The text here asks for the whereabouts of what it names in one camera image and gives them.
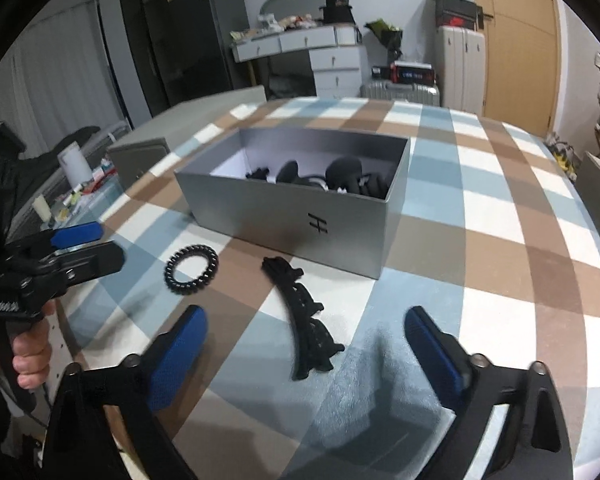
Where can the grey rectangular cardboard box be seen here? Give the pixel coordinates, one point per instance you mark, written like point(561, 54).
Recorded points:
point(349, 232)

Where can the large black hair claw clip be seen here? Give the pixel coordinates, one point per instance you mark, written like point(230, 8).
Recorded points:
point(345, 174)

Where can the black red shoe box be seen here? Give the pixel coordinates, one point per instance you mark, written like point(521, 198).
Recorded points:
point(402, 72)

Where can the white drawer desk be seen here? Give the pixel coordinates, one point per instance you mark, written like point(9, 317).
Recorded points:
point(328, 61)

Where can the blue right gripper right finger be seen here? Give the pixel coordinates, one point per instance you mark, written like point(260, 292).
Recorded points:
point(443, 360)

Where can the black tall wardrobe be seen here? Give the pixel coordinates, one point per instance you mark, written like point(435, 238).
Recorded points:
point(182, 49)

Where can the grey arched mirror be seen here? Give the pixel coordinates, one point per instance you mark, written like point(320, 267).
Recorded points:
point(284, 8)

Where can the silver hard-shell suitcase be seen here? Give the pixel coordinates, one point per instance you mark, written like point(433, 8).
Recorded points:
point(414, 93)

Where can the grey bedside cabinet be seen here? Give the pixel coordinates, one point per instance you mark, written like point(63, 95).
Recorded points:
point(136, 152)

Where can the black stacked shoe boxes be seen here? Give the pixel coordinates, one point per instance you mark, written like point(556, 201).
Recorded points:
point(456, 13)

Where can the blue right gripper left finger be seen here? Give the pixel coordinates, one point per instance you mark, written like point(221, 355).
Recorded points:
point(172, 354)

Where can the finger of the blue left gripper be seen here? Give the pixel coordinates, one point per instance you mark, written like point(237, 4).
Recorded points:
point(90, 263)
point(76, 235)

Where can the wooden door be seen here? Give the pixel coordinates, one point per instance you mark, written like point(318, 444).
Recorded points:
point(522, 62)

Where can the black top hat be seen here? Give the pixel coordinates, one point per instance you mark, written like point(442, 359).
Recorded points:
point(337, 12)

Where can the long black banana hair clip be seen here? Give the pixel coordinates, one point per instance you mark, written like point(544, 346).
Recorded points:
point(315, 346)

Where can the plaid blue brown bed cover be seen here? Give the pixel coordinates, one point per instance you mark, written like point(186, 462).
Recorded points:
point(493, 241)

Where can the small black hair claw clip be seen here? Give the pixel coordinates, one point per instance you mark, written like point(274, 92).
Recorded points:
point(260, 174)

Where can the person's left hand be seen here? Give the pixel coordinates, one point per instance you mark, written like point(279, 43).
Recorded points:
point(32, 351)

